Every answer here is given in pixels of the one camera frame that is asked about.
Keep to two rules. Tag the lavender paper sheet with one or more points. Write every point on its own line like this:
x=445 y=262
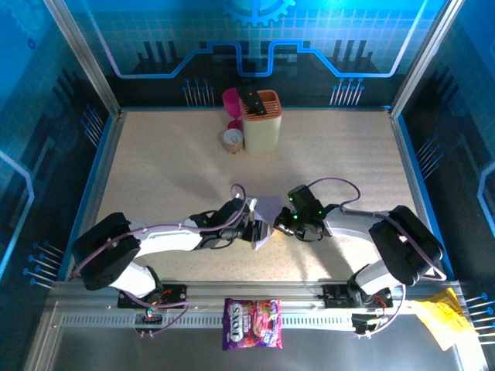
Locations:
x=268 y=206

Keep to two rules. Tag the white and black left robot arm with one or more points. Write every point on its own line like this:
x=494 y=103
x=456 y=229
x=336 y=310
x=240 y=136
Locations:
x=170 y=237

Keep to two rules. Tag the beige knife block orange lid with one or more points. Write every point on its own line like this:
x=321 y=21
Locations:
x=262 y=133

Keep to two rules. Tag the purple candy bag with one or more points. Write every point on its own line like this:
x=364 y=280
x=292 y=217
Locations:
x=251 y=324

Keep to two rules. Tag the pink plastic goblet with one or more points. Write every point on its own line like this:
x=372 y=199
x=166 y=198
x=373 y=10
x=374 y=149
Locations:
x=231 y=102

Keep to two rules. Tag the yellow plastic bag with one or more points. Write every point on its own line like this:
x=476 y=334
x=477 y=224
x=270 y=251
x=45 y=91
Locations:
x=444 y=317

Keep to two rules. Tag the aluminium table rail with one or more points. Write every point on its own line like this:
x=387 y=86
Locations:
x=251 y=289

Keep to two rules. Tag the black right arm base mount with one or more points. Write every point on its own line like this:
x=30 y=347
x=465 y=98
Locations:
x=336 y=295

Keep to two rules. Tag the aluminium frame post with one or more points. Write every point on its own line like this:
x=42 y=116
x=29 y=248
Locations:
x=83 y=58
x=425 y=54

